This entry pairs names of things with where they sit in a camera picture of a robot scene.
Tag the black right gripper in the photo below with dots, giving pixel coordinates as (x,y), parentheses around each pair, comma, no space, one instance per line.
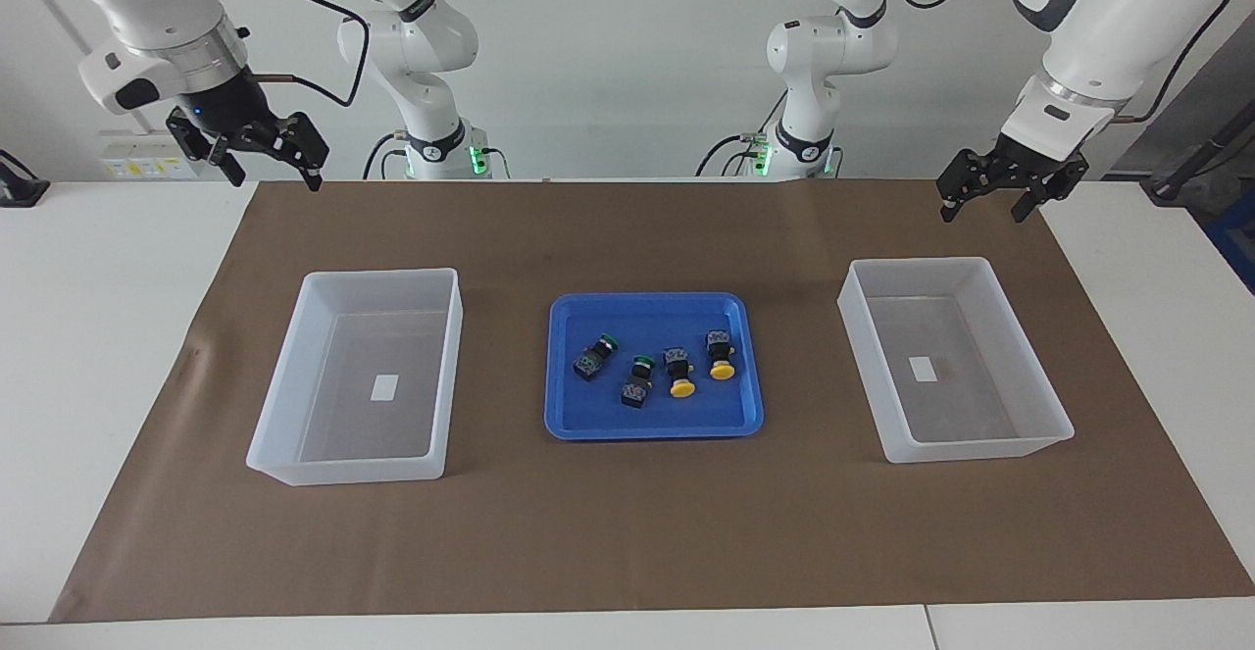
(230,111)

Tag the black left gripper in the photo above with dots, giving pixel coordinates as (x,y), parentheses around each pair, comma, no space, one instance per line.
(1034,165)

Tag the yellow push button switch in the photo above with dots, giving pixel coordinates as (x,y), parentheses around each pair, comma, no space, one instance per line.
(723,371)
(682,387)

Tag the green push button switch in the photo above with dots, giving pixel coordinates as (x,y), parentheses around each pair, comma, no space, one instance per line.
(588,364)
(635,393)

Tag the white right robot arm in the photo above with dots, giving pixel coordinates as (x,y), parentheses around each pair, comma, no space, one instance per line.
(147,3)

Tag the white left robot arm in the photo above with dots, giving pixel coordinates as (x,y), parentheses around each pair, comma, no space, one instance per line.
(1108,23)

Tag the black tripod stand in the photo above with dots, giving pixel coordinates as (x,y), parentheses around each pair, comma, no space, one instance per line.
(1191,165)

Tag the small white label sticker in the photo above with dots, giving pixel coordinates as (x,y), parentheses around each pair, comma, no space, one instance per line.
(384,387)
(922,368)

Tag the blue plastic crate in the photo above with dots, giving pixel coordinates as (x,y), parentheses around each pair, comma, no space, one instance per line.
(1237,243)

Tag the translucent white plastic box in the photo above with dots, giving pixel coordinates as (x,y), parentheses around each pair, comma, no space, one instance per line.
(966,449)
(343,470)

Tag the blue plastic tray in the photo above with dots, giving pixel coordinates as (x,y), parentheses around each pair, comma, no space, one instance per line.
(588,417)

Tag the brown paper table mat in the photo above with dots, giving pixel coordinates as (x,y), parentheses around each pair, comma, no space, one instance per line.
(627,532)

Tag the white wall socket panel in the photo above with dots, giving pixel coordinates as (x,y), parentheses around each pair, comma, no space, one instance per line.
(147,162)

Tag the black clamp mount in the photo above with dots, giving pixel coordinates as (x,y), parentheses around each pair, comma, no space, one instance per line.
(20,187)

